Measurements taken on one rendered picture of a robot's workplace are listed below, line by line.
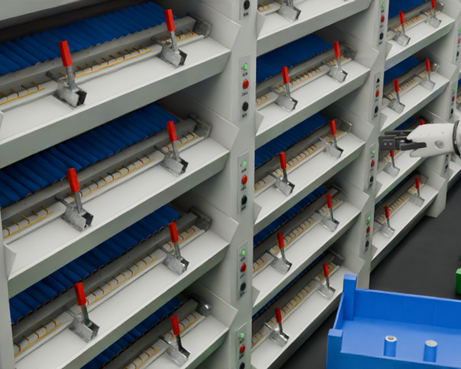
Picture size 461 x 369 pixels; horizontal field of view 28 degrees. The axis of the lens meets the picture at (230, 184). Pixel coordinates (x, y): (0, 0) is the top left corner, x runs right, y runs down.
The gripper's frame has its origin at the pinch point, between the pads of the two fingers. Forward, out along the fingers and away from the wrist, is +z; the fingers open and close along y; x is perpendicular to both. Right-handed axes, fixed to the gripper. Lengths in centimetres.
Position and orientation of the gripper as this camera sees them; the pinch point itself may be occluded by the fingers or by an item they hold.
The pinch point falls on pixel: (391, 140)
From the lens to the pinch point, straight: 202.9
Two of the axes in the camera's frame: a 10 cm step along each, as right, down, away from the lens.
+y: 5.0, -3.2, 8.0
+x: -1.8, -9.5, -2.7
